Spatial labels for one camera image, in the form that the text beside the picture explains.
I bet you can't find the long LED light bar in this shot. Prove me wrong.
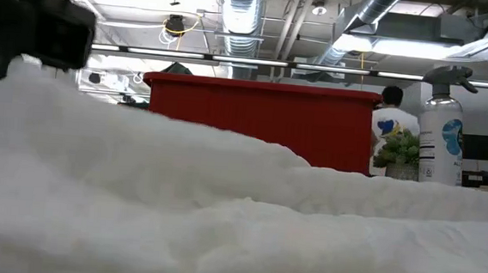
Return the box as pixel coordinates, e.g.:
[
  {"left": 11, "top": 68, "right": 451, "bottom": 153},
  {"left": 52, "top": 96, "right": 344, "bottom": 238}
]
[{"left": 89, "top": 42, "right": 488, "bottom": 90}]

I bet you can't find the small potted green plant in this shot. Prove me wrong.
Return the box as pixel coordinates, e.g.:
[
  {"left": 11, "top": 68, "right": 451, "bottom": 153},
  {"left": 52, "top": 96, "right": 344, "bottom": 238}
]
[{"left": 372, "top": 127, "right": 422, "bottom": 183}]

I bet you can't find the red plastic laundry bin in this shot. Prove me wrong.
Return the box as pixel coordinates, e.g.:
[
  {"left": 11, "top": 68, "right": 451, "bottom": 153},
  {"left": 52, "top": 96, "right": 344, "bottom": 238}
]
[{"left": 137, "top": 70, "right": 384, "bottom": 178}]

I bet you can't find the white lace shirt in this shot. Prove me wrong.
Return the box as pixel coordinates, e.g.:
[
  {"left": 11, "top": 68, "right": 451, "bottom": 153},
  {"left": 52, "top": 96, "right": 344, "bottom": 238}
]
[{"left": 0, "top": 52, "right": 488, "bottom": 273}]

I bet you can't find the black dome camera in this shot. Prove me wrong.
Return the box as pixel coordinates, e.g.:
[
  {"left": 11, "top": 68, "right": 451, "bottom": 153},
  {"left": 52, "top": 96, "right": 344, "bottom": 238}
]
[{"left": 163, "top": 13, "right": 188, "bottom": 39}]

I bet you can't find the black background monitor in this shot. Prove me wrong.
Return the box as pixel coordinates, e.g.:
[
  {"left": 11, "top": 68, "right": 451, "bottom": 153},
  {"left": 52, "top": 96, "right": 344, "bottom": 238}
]
[{"left": 461, "top": 133, "right": 488, "bottom": 162}]

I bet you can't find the silver ventilation duct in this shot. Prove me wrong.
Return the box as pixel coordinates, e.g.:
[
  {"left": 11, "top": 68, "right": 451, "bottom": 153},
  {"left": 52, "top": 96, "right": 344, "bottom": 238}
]
[
  {"left": 211, "top": 0, "right": 266, "bottom": 82},
  {"left": 315, "top": 0, "right": 409, "bottom": 72}
]

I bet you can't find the white spray bottle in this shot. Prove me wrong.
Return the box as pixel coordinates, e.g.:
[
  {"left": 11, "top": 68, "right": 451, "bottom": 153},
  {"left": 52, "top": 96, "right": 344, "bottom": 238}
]
[{"left": 414, "top": 63, "right": 481, "bottom": 189}]

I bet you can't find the person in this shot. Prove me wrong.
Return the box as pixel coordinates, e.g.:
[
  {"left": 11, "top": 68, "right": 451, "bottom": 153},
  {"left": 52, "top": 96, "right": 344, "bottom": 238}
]
[{"left": 369, "top": 84, "right": 424, "bottom": 175}]

